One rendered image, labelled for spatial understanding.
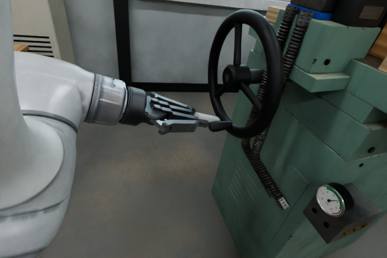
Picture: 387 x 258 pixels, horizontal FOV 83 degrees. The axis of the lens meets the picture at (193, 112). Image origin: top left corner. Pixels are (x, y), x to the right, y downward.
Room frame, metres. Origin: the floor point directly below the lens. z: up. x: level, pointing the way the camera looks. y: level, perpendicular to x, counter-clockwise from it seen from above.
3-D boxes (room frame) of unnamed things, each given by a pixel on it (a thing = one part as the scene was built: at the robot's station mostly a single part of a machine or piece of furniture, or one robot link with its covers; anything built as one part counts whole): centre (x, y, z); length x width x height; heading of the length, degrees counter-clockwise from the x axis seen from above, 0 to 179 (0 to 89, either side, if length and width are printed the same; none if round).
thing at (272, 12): (0.74, -0.21, 0.92); 0.05 x 0.04 x 0.04; 140
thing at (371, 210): (0.32, -0.38, 0.58); 0.12 x 0.08 x 0.08; 114
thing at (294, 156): (0.67, -0.51, 0.36); 0.58 x 0.45 x 0.71; 114
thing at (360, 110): (0.59, -0.34, 0.82); 0.40 x 0.21 x 0.04; 24
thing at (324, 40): (0.50, -0.24, 0.91); 0.15 x 0.14 x 0.09; 24
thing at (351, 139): (0.67, -0.51, 0.76); 0.57 x 0.45 x 0.09; 114
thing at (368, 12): (0.49, -0.24, 0.99); 0.13 x 0.11 x 0.06; 24
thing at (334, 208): (0.29, -0.31, 0.65); 0.06 x 0.04 x 0.08; 24
